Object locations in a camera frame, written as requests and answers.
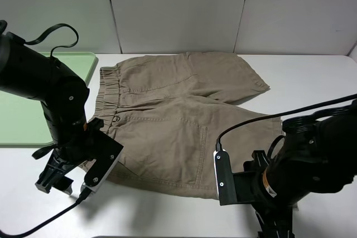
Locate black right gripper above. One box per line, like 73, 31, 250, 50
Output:
233, 150, 295, 238

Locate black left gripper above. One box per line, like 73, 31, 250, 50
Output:
34, 118, 104, 195

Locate khaki shorts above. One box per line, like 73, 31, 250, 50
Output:
94, 52, 282, 199

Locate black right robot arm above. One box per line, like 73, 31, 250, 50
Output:
219, 95, 356, 237

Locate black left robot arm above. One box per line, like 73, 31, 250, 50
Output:
1, 20, 104, 195

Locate light green plastic tray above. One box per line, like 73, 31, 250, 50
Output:
1, 52, 98, 148

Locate black left camera cable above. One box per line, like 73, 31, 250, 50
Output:
0, 23, 91, 236

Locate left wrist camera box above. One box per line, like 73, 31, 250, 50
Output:
84, 130, 123, 193

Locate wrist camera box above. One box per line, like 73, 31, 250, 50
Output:
84, 130, 123, 193
214, 150, 238, 206

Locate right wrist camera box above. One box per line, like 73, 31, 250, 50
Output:
214, 150, 238, 206

